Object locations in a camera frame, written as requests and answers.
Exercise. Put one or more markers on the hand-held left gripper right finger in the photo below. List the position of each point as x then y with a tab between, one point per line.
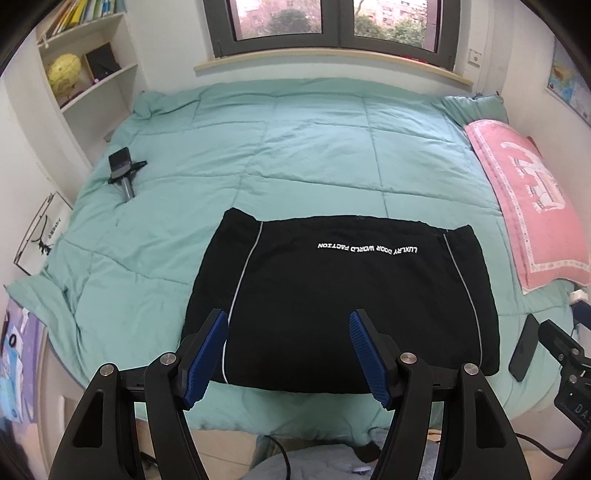
369	360

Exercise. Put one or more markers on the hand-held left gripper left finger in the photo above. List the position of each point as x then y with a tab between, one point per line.
205	360

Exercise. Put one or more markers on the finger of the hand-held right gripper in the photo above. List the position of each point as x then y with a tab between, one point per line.
558	341

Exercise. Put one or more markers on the black hoodie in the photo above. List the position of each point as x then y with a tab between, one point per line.
323	300

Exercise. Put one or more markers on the black smartphone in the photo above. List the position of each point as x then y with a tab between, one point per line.
524	348

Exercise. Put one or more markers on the white charger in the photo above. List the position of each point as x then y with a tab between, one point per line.
578	295

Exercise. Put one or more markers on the pink patterned pillow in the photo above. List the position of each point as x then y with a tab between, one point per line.
526	198

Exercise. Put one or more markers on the white poster with black drawing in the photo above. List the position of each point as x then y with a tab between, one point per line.
44	230

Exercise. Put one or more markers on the black phone on stick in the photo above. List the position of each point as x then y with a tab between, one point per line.
120	164

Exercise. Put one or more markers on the green quilt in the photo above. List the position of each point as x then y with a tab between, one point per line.
300	152

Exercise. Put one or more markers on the green pillow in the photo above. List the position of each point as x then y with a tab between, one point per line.
480	108

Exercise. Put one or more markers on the world map poster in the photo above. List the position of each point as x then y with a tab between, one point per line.
570	81

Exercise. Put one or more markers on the wooden window sill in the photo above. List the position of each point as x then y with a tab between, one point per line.
323	62

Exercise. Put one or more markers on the black box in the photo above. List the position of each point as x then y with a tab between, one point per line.
102	61

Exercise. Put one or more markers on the yellow globe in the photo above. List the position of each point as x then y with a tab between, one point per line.
64	74

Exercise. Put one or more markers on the dark framed window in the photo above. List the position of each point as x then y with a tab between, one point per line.
344	23

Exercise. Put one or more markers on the row of books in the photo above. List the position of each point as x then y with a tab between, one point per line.
83	14

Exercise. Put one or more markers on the purple wall poster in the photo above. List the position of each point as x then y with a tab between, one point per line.
18	360

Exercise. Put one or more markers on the white wall shelf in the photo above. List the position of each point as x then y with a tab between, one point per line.
120	92

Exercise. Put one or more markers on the white wall switch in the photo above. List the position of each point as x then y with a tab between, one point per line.
474	57

